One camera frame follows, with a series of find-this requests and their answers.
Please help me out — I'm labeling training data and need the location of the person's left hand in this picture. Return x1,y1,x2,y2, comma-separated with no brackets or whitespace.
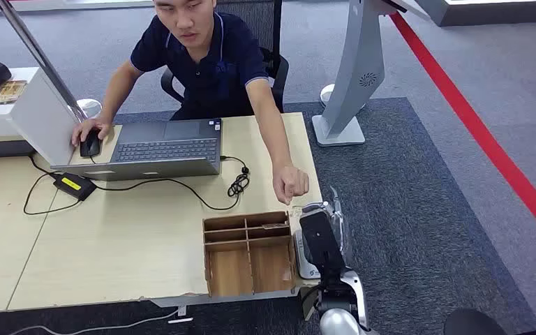
271,163,311,206

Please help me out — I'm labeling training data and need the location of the person's right hand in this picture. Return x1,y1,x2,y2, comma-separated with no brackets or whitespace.
70,118,113,147

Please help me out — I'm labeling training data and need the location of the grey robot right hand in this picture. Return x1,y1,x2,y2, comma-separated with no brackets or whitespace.
325,186,352,269

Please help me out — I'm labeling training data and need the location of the black computer mouse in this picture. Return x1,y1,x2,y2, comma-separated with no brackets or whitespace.
79,128,103,158

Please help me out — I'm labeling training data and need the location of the brown patterned card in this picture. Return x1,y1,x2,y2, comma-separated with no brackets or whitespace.
0,80,29,106

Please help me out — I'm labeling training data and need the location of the person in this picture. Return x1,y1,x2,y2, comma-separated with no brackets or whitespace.
70,0,311,207

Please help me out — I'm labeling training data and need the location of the round white pole base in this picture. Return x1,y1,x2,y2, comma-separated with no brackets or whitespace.
68,98,103,120

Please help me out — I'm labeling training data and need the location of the white cabinet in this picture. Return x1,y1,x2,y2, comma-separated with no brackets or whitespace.
0,66,89,168

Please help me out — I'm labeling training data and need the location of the black power adapter yellow label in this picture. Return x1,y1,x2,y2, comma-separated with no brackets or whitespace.
52,172,98,202

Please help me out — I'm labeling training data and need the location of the dark grey carpet rug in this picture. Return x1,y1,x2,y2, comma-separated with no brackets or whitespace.
0,97,536,335

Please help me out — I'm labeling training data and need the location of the grey laptop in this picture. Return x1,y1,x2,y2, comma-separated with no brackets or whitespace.
50,117,223,182

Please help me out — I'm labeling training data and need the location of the flat black box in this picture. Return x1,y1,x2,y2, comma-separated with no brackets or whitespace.
0,140,37,159

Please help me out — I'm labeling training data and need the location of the silver metal pole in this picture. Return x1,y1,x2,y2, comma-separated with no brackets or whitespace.
0,0,89,124

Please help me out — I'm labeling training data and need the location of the round white floor object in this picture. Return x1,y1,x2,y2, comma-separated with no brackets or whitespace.
320,83,366,112

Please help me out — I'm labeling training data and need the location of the wooden organizer box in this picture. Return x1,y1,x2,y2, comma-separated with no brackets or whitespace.
202,210,299,298

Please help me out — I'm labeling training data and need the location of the grey kiosk stand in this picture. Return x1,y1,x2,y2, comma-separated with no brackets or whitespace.
311,0,431,148

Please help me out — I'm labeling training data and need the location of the black round object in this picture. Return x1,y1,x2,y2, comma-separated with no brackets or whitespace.
443,308,509,335

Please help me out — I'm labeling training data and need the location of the black office chair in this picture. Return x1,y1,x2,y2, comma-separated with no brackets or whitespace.
160,0,290,114

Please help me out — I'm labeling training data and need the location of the white plug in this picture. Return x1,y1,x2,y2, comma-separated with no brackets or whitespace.
167,305,194,325

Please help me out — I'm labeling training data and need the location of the grey floor platform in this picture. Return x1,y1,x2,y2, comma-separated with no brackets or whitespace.
415,0,536,27

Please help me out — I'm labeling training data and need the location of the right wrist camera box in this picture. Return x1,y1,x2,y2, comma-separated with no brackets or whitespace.
299,202,347,281

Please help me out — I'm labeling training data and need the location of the black laptop charger cable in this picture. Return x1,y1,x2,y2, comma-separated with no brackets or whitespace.
93,155,251,211

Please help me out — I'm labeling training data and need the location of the black adapter mains cable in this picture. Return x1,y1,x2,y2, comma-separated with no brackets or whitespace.
22,154,84,216

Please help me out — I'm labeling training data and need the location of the grey metal table frame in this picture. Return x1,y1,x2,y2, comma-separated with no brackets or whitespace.
149,288,306,309

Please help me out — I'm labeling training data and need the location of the white floor cable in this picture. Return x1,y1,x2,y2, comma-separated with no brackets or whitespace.
6,308,181,335

